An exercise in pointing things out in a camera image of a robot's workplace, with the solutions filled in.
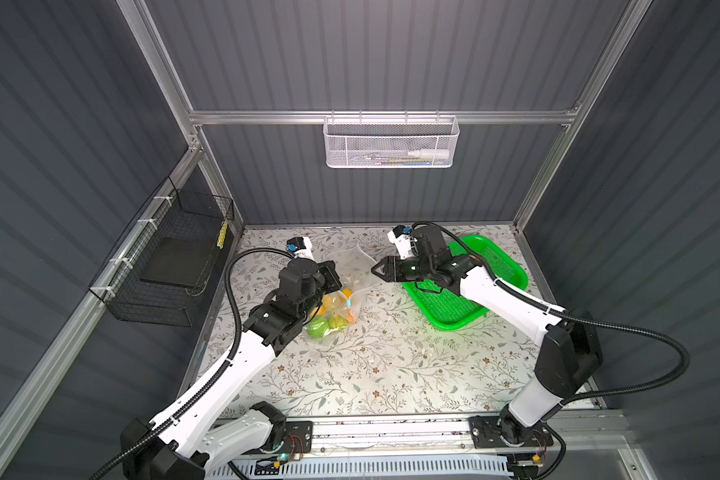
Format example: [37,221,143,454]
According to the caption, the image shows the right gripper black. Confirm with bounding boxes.
[371,255,433,282]

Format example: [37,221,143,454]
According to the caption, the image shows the yellow toy fruit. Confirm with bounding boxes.
[321,292,346,311]

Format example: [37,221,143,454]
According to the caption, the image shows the clear zip top bag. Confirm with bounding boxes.
[306,244,381,339]

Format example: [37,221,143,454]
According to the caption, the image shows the yellow green toy pear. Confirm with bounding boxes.
[329,315,350,331]

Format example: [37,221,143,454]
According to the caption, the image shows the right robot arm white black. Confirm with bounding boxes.
[371,222,603,446]

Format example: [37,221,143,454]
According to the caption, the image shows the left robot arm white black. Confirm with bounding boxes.
[110,257,342,479]

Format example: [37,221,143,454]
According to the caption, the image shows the green plastic basket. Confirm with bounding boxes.
[403,234,529,331]

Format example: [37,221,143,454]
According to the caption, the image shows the black pad in basket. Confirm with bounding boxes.
[140,238,218,289]

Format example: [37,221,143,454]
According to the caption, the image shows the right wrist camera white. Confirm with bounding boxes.
[387,225,414,260]

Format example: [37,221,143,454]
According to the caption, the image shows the white wire mesh basket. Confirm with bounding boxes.
[322,115,460,169]

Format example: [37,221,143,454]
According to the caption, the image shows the black wire mesh basket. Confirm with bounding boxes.
[89,180,235,327]

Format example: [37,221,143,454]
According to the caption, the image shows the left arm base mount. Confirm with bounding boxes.
[244,420,314,455]

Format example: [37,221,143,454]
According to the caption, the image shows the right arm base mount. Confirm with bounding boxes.
[467,415,555,450]

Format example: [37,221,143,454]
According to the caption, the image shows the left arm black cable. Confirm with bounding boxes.
[87,247,295,480]

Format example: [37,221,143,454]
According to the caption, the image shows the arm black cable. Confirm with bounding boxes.
[411,220,691,480]
[87,247,295,480]

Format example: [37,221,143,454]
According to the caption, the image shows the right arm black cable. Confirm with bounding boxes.
[411,220,691,480]

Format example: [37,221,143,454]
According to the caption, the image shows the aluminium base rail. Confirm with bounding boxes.
[143,410,631,463]

